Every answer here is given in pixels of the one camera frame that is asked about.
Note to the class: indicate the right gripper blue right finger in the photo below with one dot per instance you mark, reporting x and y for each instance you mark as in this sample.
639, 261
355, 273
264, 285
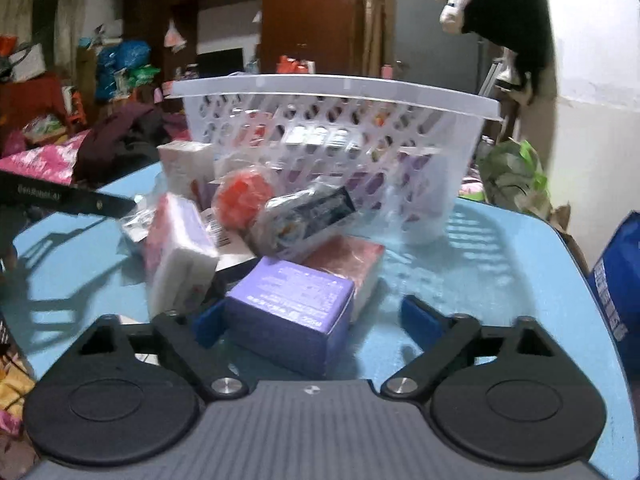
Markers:
424, 325

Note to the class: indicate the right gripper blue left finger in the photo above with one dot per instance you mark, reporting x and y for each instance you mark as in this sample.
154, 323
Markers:
209, 326

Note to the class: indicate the purple cardboard box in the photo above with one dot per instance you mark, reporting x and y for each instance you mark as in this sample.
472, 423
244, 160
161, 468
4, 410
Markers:
291, 315

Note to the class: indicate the pink floral bedding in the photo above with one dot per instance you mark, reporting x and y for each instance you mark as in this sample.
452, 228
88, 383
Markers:
52, 162

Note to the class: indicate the white pink tissue pack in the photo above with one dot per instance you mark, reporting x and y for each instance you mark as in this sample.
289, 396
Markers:
180, 259

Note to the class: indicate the red pink tissue pack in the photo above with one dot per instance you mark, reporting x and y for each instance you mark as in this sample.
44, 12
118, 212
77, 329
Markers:
354, 258

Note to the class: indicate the orange round wrapped item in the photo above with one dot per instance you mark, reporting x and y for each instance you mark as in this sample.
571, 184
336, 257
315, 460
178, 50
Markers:
241, 195

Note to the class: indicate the white pink small box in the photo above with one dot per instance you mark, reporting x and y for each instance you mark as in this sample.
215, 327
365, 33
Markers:
188, 167

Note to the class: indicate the green plastic bag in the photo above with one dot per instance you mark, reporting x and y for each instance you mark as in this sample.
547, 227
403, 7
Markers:
513, 179

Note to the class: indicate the clear plastic lattice basket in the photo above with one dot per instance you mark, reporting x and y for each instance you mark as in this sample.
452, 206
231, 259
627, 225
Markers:
401, 150

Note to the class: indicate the blue fabric shopping bag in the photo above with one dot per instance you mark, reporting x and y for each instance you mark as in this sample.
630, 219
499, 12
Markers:
615, 282

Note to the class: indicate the dark red wooden wardrobe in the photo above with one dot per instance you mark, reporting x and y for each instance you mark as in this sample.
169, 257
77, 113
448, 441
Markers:
181, 31

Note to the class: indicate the grey metal door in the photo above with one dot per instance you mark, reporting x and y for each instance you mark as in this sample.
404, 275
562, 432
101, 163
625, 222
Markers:
423, 53

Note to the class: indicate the white black hanging jacket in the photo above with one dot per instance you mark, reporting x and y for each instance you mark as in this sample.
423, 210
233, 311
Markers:
521, 27

